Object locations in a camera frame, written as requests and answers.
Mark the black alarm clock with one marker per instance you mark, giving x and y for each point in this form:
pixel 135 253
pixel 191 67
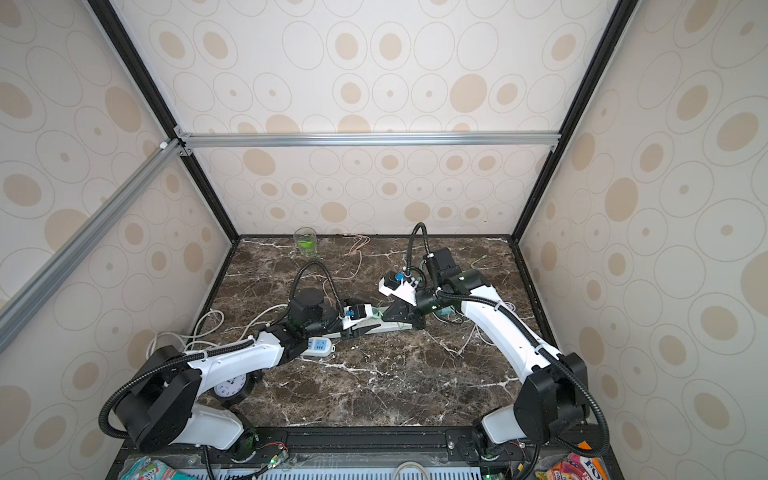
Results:
pixel 235 390

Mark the green charger plug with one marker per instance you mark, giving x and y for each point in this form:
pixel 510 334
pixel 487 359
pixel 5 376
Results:
pixel 374 312

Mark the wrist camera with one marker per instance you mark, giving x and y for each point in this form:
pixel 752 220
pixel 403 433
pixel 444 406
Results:
pixel 397 284
pixel 354 315

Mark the multicolour white power strip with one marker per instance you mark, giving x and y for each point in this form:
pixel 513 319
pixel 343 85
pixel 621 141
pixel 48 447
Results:
pixel 375 326

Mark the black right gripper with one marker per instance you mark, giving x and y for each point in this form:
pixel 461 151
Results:
pixel 418 302

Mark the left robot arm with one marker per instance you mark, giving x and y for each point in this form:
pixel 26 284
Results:
pixel 159 406

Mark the colourful snack bag right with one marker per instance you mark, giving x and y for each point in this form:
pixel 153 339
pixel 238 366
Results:
pixel 575 467

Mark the glass cup with green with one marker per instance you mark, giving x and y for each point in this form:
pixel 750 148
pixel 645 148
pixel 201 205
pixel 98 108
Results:
pixel 306 241

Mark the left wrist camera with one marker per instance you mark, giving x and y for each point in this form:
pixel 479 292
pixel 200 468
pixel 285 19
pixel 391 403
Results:
pixel 354 315

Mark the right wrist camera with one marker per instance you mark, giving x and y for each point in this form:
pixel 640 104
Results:
pixel 397 284

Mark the green snack bag left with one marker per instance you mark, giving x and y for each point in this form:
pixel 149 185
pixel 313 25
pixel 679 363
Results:
pixel 146 468

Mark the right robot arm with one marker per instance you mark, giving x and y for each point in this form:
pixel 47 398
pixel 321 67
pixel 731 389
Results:
pixel 554 403

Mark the blue white power strip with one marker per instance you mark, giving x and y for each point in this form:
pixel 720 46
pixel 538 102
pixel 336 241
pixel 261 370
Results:
pixel 319 347

